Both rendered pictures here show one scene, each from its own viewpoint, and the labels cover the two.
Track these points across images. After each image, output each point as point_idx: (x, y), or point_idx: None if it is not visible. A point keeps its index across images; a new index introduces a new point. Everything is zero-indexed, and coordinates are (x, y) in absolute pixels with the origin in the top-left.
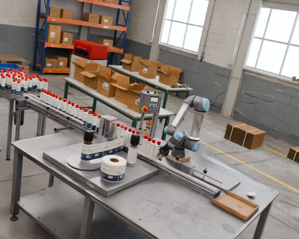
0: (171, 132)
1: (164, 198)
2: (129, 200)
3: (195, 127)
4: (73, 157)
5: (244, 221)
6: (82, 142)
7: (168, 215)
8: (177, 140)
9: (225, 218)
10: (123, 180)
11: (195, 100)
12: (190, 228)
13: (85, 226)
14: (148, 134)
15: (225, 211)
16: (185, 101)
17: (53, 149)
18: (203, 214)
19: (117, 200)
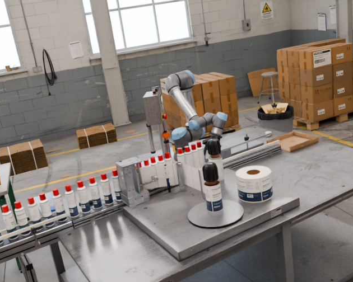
0: (204, 122)
1: (289, 172)
2: (303, 191)
3: (193, 108)
4: (202, 221)
5: (319, 141)
6: (140, 219)
7: (326, 172)
8: (226, 121)
9: (318, 148)
10: None
11: (181, 77)
12: (347, 163)
13: (292, 266)
14: (98, 177)
15: (305, 147)
16: (175, 84)
17: (168, 243)
18: (314, 156)
19: (305, 198)
